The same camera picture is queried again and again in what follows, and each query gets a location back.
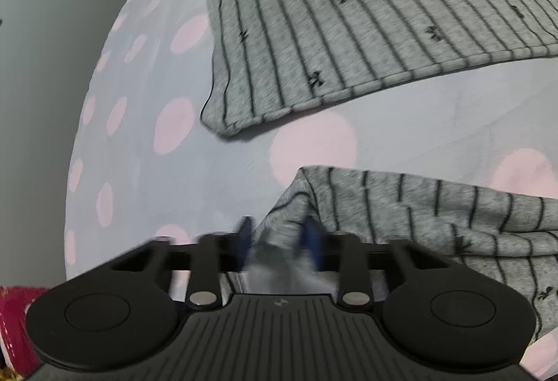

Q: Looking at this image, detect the polka dot bed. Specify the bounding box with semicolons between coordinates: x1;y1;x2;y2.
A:
65;0;558;381

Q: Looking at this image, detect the red patterned object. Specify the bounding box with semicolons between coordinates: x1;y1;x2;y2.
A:
0;285;51;379

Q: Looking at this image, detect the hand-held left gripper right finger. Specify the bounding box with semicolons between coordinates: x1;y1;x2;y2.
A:
301;214;454;308

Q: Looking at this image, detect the grey striped bow-print garment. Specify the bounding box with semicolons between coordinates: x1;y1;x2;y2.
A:
220;165;558;340
201;0;558;140

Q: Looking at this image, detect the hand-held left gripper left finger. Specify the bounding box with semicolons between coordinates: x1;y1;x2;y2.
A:
111;215;255;310

